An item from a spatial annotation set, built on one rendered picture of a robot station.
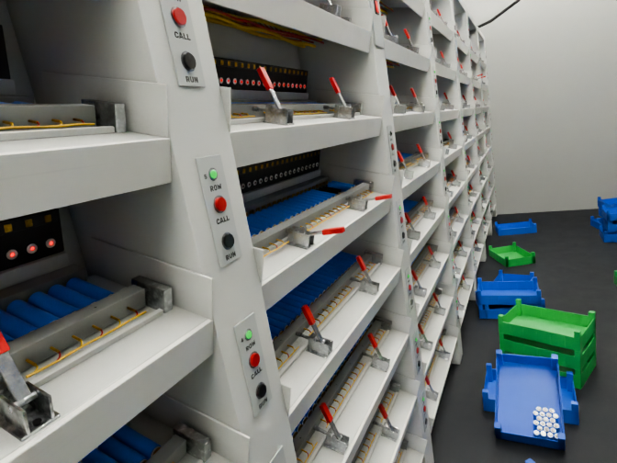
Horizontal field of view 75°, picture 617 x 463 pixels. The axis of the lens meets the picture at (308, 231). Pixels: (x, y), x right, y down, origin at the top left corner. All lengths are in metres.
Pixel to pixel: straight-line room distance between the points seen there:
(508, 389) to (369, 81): 1.22
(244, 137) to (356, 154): 0.58
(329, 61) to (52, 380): 0.91
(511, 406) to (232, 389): 1.34
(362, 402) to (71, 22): 0.81
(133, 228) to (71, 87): 0.17
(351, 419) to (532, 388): 0.99
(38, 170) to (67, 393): 0.18
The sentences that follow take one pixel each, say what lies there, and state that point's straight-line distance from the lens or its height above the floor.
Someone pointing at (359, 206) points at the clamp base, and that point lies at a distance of 0.89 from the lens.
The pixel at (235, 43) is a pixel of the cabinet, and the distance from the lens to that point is 0.92.
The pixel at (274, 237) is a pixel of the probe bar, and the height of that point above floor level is 0.95.
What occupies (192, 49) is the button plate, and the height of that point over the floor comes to 1.20.
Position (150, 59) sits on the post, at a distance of 0.44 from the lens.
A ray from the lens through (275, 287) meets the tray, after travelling 0.57.
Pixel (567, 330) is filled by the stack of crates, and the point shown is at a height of 0.16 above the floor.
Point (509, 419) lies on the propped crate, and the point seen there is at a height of 0.04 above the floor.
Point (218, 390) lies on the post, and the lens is 0.52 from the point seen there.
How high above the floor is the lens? 1.09
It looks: 12 degrees down
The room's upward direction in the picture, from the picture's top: 10 degrees counter-clockwise
